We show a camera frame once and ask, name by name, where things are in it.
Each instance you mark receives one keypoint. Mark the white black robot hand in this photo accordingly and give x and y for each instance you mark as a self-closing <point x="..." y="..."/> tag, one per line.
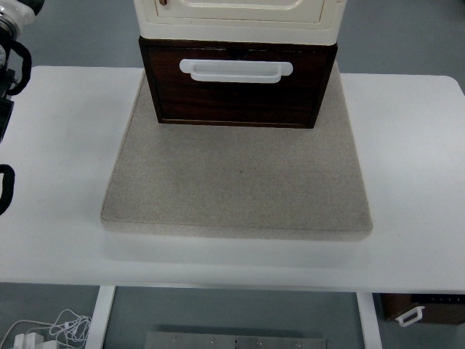
<point x="21" y="12"/>

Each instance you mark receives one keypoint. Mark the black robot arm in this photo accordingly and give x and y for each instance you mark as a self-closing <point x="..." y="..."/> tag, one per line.
<point x="10" y="85"/>

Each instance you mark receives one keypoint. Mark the spare dark wooden drawer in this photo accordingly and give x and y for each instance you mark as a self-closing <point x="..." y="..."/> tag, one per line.
<point x="407" y="309"/>

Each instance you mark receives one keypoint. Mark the beige cushion mat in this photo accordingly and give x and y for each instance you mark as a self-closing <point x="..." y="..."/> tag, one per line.
<point x="239" y="182"/>

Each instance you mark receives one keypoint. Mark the white charger plug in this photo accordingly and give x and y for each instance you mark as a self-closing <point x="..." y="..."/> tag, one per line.
<point x="28" y="341"/>

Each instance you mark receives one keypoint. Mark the white left table leg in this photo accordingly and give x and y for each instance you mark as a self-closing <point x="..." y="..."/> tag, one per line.
<point x="100" y="317"/>

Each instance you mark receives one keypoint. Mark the white table leg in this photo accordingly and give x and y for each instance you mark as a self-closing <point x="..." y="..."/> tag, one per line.
<point x="100" y="317"/>
<point x="368" y="321"/>

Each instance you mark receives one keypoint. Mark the grey metal plate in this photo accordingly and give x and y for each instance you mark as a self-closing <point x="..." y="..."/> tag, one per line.
<point x="215" y="341"/>

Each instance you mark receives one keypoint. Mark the white right table leg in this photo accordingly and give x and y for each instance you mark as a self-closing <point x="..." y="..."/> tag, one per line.
<point x="368" y="321"/>

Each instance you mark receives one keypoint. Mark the dark wooden cabinet frame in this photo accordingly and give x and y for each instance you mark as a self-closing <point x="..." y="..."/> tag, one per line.
<point x="152" y="102"/>

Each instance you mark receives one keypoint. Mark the white spare drawer handle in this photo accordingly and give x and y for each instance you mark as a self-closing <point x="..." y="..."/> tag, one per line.
<point x="411" y="316"/>

